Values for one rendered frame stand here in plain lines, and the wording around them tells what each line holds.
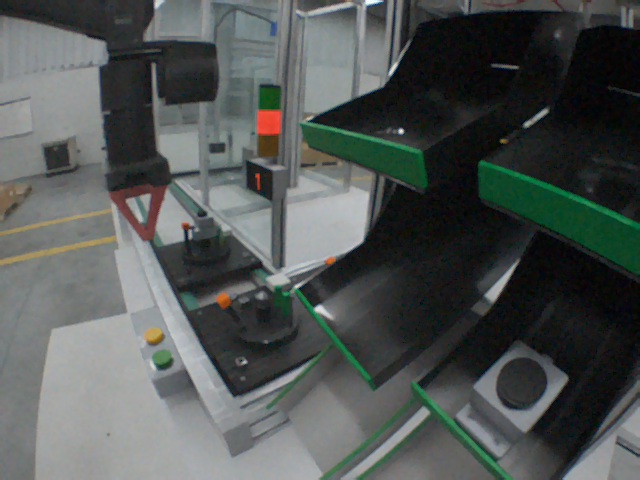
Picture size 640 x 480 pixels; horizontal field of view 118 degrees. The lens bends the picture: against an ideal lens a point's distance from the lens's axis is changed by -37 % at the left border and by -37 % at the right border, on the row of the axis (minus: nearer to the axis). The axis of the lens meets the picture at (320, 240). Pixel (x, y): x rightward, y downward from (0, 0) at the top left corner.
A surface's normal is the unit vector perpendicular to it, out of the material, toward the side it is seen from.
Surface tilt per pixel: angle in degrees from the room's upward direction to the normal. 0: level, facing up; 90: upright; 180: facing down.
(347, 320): 25
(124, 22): 95
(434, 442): 45
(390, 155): 115
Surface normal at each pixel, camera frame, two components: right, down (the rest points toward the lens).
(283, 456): 0.07, -0.89
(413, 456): -0.57, -0.52
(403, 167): -0.82, 0.52
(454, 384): -0.31, -0.74
